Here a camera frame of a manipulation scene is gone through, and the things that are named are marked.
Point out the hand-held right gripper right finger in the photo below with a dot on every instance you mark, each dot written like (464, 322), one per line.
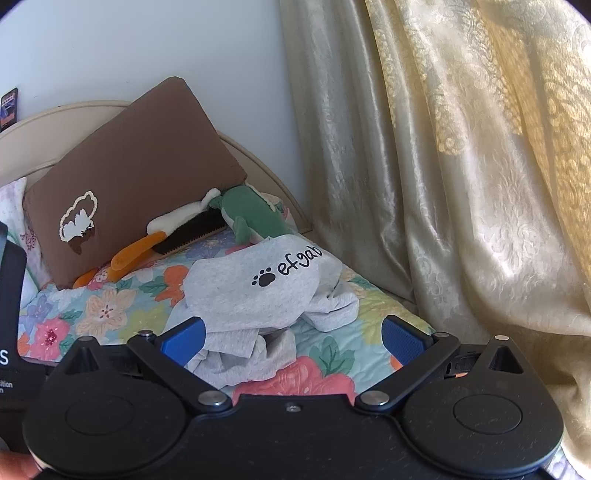
(402, 340)

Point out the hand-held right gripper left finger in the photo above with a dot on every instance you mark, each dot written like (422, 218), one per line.
(183, 340)

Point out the grey printed T-shirt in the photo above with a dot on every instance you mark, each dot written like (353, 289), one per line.
(258, 297)

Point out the person's left hand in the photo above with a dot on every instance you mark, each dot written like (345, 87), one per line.
(14, 467)

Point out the floral bedspread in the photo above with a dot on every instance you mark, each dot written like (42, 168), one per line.
(106, 314)

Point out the white pink floral pillow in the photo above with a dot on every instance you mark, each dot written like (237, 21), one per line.
(14, 203)

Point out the white duck plush toy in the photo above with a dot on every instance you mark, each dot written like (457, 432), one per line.
(175, 225)

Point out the green plush toy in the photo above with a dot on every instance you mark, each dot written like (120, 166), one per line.
(244, 207)

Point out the beige headboard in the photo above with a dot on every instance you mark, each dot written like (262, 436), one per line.
(27, 138)

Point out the cream patterned curtain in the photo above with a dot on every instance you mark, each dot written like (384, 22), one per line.
(438, 161)

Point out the brown pillow with cloud print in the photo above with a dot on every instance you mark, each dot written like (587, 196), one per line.
(138, 161)

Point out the dark wall card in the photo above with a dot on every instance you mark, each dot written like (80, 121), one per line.
(9, 108)

